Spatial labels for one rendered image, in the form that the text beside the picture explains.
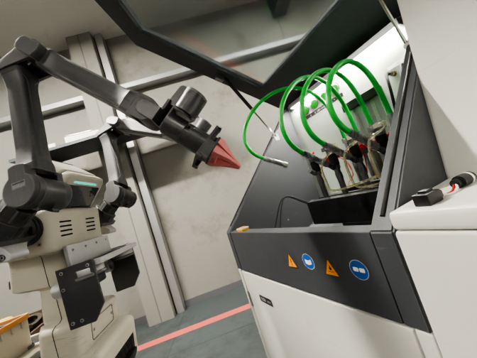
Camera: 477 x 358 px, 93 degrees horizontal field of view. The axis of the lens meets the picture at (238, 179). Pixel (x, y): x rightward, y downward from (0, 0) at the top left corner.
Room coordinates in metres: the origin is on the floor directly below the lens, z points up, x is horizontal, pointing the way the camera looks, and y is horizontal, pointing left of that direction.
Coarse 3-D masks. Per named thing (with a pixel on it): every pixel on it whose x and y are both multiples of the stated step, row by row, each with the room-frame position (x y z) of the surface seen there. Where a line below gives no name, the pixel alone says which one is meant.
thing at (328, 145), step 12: (324, 72) 0.65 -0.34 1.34; (336, 72) 0.66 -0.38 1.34; (348, 84) 0.68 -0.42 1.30; (300, 96) 0.59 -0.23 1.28; (360, 96) 0.69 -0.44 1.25; (300, 108) 0.58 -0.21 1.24; (372, 120) 0.70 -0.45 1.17; (312, 132) 0.57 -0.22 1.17; (324, 144) 0.59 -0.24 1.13; (348, 156) 0.62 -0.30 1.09
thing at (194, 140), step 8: (192, 128) 0.50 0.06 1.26; (216, 128) 0.52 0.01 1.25; (184, 136) 0.50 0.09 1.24; (192, 136) 0.50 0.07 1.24; (200, 136) 0.50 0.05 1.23; (208, 136) 0.50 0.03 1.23; (184, 144) 0.51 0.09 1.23; (192, 144) 0.50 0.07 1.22; (200, 144) 0.50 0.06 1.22; (192, 152) 0.53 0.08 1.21
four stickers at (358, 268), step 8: (288, 256) 0.62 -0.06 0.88; (304, 256) 0.56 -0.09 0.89; (288, 264) 0.63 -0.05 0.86; (296, 264) 0.60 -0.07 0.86; (304, 264) 0.57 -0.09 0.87; (312, 264) 0.55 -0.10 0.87; (328, 264) 0.50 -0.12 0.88; (352, 264) 0.44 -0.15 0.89; (360, 264) 0.43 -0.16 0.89; (328, 272) 0.51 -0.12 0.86; (336, 272) 0.49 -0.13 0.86; (352, 272) 0.45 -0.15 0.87; (360, 272) 0.43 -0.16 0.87; (368, 272) 0.42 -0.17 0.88; (368, 280) 0.42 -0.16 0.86
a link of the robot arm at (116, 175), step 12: (108, 132) 1.05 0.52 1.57; (120, 132) 1.09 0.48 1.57; (108, 144) 1.03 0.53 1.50; (108, 156) 1.00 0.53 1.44; (108, 168) 0.98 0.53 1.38; (120, 168) 0.99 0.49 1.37; (120, 180) 0.95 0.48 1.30; (108, 192) 0.91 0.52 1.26; (120, 192) 0.90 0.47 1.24; (132, 204) 0.97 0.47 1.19
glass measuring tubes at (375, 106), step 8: (368, 96) 0.79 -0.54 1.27; (376, 96) 0.78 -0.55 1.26; (352, 104) 0.85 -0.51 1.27; (368, 104) 0.81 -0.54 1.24; (376, 104) 0.79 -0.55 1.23; (344, 112) 0.89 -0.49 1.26; (352, 112) 0.87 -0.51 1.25; (360, 112) 0.85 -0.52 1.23; (376, 112) 0.82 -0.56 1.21; (384, 112) 0.78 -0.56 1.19; (360, 120) 0.88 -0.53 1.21; (376, 120) 0.81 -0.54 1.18; (384, 120) 0.78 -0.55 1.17; (360, 128) 0.89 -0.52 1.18; (368, 136) 0.85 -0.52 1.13; (376, 152) 0.84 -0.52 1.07; (376, 160) 0.85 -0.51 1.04
